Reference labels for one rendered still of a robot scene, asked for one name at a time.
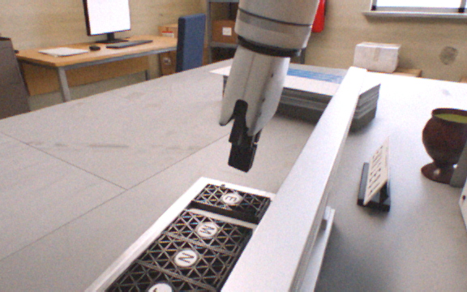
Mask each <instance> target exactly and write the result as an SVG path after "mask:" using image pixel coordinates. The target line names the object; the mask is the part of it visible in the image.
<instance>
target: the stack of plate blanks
mask: <svg viewBox="0 0 467 292"><path fill-rule="evenodd" d="M288 70H291V71H300V72H306V73H311V74H317V75H326V76H331V77H336V78H341V79H344V76H341V75H331V74H326V73H321V72H316V71H306V70H300V69H296V68H295V69H290V68H288ZM228 77H229V76H228V75H223V79H224V84H223V96H224V94H225V87H226V84H227V80H228ZM363 82H366V83H377V85H375V86H374V87H373V88H370V89H369V90H367V91H365V92H364V93H362V94H361V95H359V97H358V101H357V104H356V107H355V110H354V112H353V117H352V120H351V123H350V126H349V131H351V132H357V131H359V130H360V129H361V128H363V127H364V126H365V125H366V124H367V123H368V122H370V121H371V120H372V119H374V118H375V117H376V113H377V108H378V100H379V95H380V94H379V93H380V87H381V84H382V82H378V81H372V80H367V79H365V80H363ZM332 97H333V96H329V95H325V94H321V93H317V92H310V91H301V90H297V89H293V88H286V87H283V90H282V94H281V98H280V100H279V103H278V106H277V108H276V112H275V113H276V114H285V115H289V116H291V117H295V118H300V119H304V120H307V121H311V122H316V123H317V122H318V121H319V119H320V117H321V116H322V114H323V112H324V111H325V110H326V108H327V106H328V104H329V102H330V100H331V99H332Z"/></svg>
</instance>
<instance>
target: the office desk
mask: <svg viewBox="0 0 467 292"><path fill-rule="evenodd" d="M118 39H125V40H129V41H136V40H140V39H142V40H147V41H153V42H150V43H146V44H141V45H134V46H130V47H126V48H121V49H106V48H105V46H106V45H114V44H119V43H123V42H119V43H113V44H101V43H96V42H95V41H89V42H82V43H76V44H70V45H58V46H52V47H45V48H39V49H27V50H19V53H18V54H15V56H16V59H17V63H18V66H19V62H21V65H22V68H23V72H24V77H25V80H26V84H27V87H28V92H29V96H30V97H31V96H35V95H39V94H42V93H45V92H52V91H55V90H59V89H60V90H61V94H62V100H63V103H67V102H70V101H71V96H70V92H69V87H73V86H77V85H80V84H90V83H93V82H97V81H101V80H104V79H110V78H113V77H118V76H121V75H128V74H131V73H136V72H138V71H145V79H146V81H149V80H151V78H150V70H149V62H148V55H149V54H156V53H160V52H165V51H169V50H173V49H177V43H178V39H177V38H171V37H162V36H147V35H141V36H131V37H126V36H125V37H119V38H118ZM91 45H96V46H100V47H101V50H97V51H94V50H90V49H89V46H91ZM60 48H69V49H81V50H88V52H86V53H82V54H74V55H62V56H55V57H54V56H52V55H48V54H43V53H41V52H38V51H40V50H47V49H60ZM19 71H20V74H21V77H22V80H23V83H24V78H23V76H22V73H21V70H20V66H19ZM24 89H25V92H26V95H27V99H28V94H27V91H26V88H25V84H24ZM28 104H29V106H30V110H31V111H32V108H31V105H30V103H29V99H28Z"/></svg>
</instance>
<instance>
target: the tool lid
mask: <svg viewBox="0 0 467 292"><path fill-rule="evenodd" d="M365 74H366V70H365V69H361V68H356V67H350V69H349V70H348V72H347V74H346V76H345V77H344V79H343V80H342V82H341V85H340V86H339V88H338V89H337V90H336V92H335V94H334V96H333V97H332V99H331V100H330V102H329V104H328V106H327V108H326V110H325V111H324V112H323V114H322V116H321V117H320V119H319V121H318V122H317V124H316V126H315V129H314V131H313V132H312V133H311V135H310V137H309V139H308V141H307V142H306V144H305V146H304V147H303V149H302V151H301V152H300V153H299V155H298V157H297V159H296V161H295V162H294V164H293V166H292V167H291V171H290V172H289V173H288V175H287V176H286V178H285V181H284V182H283V183H282V185H281V187H280V189H279V191H278V192H277V193H276V195H275V196H274V198H273V200H272V202H271V205H270V207H269V208H268V210H267V212H266V213H265V215H264V216H263V218H262V220H261V222H260V223H259V225H258V227H257V228H256V230H255V232H254V233H253V235H252V237H251V240H250V242H249V243H248V244H247V246H246V248H245V250H244V252H243V253H242V255H241V257H240V258H239V260H238V262H237V263H236V265H235V267H234V268H233V270H232V272H231V273H230V275H229V278H228V280H227V282H226V283H225V285H224V287H223V288H222V290H221V292H300V289H301V287H302V283H303V279H304V275H305V272H306V268H307V265H308V262H309V259H310V257H311V253H312V249H313V247H314V245H315V240H316V238H317V234H318V232H319V228H320V225H321V222H322V217H323V212H324V209H325V207H326V204H327V202H328V198H329V196H330V192H331V189H332V184H333V182H334V178H335V176H336V172H337V169H338V165H339V163H340V159H341V155H342V153H343V147H344V144H345V139H346V136H347V133H348V131H349V126H350V123H351V120H352V117H353V112H354V110H355V107H356V104H357V101H358V97H359V93H360V91H361V87H362V84H363V80H364V78H365Z"/></svg>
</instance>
